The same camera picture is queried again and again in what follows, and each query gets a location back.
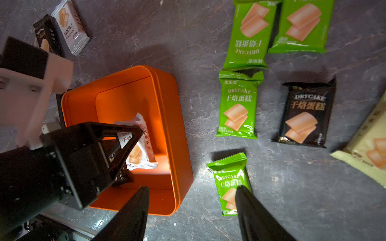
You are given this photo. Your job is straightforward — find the cream yellow cookie packet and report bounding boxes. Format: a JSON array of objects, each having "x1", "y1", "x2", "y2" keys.
[{"x1": 331, "y1": 94, "x2": 386, "y2": 187}]

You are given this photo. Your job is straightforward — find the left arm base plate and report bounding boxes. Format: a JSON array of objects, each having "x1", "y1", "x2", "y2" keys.
[{"x1": 8, "y1": 213, "x2": 97, "y2": 241}]

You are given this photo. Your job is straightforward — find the black stapler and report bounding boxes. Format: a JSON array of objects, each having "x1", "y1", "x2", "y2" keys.
[{"x1": 55, "y1": 93, "x2": 66, "y2": 128}]

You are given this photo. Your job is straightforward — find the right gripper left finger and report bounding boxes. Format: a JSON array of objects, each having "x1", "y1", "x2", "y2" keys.
[{"x1": 93, "y1": 187, "x2": 150, "y2": 241}]

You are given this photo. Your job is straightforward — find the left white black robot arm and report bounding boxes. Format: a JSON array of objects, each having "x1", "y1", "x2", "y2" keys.
[{"x1": 1, "y1": 122, "x2": 143, "y2": 236}]

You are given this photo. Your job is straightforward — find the green cookie packet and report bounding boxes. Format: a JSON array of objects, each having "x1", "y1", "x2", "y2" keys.
[
  {"x1": 223, "y1": 1, "x2": 281, "y2": 71},
  {"x1": 216, "y1": 70, "x2": 264, "y2": 139},
  {"x1": 268, "y1": 0, "x2": 334, "y2": 54},
  {"x1": 207, "y1": 153, "x2": 251, "y2": 216}
]

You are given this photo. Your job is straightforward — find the white cookie packet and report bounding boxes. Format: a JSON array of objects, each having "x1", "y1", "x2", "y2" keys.
[
  {"x1": 114, "y1": 113, "x2": 158, "y2": 171},
  {"x1": 51, "y1": 0, "x2": 90, "y2": 56}
]

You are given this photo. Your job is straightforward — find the black cookie packet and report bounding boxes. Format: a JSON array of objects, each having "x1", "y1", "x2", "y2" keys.
[
  {"x1": 271, "y1": 77, "x2": 337, "y2": 148},
  {"x1": 33, "y1": 14, "x2": 65, "y2": 58}
]

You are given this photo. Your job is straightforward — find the orange plastic storage box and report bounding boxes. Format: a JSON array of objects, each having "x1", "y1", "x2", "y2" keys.
[{"x1": 61, "y1": 65, "x2": 194, "y2": 216}]

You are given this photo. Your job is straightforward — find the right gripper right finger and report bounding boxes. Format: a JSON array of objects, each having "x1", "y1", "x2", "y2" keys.
[{"x1": 235, "y1": 186, "x2": 295, "y2": 241}]

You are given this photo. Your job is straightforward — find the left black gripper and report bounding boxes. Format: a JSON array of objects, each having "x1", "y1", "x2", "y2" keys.
[{"x1": 40, "y1": 122, "x2": 143, "y2": 210}]

